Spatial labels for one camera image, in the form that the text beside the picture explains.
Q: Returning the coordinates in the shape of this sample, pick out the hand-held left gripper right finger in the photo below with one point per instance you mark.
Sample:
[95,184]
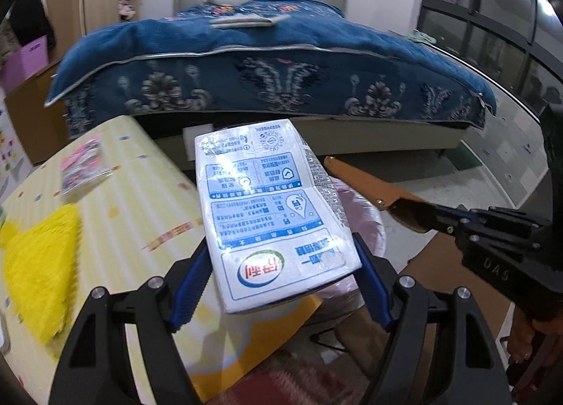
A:
[374,290]

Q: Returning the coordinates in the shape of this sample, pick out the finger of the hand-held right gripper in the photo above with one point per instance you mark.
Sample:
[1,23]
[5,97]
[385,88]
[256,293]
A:
[446,211]
[426,222]

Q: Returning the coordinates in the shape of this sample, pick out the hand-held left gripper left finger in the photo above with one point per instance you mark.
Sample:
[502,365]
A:
[193,282]

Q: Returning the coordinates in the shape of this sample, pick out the brown cardboard piece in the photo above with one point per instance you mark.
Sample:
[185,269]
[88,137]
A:
[369,183]

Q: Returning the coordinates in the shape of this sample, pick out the trash bin with pink bag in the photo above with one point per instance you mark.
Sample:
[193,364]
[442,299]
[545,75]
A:
[352,216]

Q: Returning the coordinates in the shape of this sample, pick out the white tissue packet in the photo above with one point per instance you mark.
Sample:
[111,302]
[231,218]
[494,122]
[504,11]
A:
[264,220]

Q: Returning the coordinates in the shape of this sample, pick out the person's right hand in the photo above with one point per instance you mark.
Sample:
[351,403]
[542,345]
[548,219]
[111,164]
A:
[525,339]

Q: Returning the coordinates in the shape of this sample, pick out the brown cardboard sheet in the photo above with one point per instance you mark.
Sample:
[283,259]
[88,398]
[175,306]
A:
[435,255]

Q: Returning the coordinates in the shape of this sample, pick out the green box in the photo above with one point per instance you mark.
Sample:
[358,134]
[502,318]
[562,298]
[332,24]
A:
[466,156]

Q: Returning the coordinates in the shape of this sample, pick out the yellow striped tablecloth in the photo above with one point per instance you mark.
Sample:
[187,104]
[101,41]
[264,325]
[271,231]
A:
[132,229]

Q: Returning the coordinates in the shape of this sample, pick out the red plaid cloth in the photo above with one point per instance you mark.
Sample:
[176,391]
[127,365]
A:
[299,383]

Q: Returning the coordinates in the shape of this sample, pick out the white foam sheet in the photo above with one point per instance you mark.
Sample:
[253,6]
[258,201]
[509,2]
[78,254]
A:
[198,141]

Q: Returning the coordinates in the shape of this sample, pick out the grey upholstered bed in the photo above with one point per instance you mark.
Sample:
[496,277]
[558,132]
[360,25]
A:
[308,137]

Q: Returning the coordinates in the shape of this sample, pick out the clear plastic wrapper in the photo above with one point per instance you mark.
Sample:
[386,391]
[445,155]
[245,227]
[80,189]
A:
[85,178]

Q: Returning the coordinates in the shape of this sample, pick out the yellow foam net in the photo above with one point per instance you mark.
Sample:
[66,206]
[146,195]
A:
[39,268]

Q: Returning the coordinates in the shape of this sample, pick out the pink printed packet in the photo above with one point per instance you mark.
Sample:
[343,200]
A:
[83,152]

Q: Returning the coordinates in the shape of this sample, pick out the green cloth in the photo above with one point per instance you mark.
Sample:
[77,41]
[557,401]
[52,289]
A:
[421,36]

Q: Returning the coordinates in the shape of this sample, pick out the blue patterned blanket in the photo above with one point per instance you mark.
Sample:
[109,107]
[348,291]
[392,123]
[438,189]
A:
[272,62]

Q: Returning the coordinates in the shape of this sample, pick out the white dotted fabric wardrobe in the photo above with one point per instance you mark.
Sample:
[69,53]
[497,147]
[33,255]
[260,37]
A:
[11,145]

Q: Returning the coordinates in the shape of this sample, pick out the wooden cabinet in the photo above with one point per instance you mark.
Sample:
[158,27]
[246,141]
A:
[33,110]

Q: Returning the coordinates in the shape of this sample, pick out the grey folded item on bed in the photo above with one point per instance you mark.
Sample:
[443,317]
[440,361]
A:
[248,20]

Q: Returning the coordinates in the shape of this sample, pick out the purple storage box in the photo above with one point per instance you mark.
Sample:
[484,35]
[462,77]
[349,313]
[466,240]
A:
[26,58]

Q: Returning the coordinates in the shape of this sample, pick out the black coat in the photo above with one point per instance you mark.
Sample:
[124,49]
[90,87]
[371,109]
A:
[31,18]

